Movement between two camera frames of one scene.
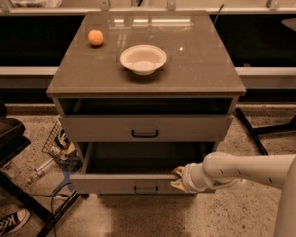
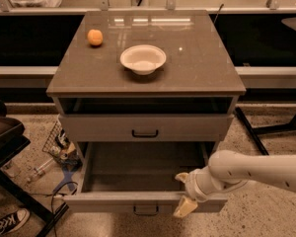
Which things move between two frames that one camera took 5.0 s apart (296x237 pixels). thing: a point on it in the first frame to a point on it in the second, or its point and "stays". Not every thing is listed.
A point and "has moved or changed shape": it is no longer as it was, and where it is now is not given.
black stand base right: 255,131 stays
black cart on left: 7,142 stays
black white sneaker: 12,223 stays
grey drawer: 132,168 has moved or changed shape
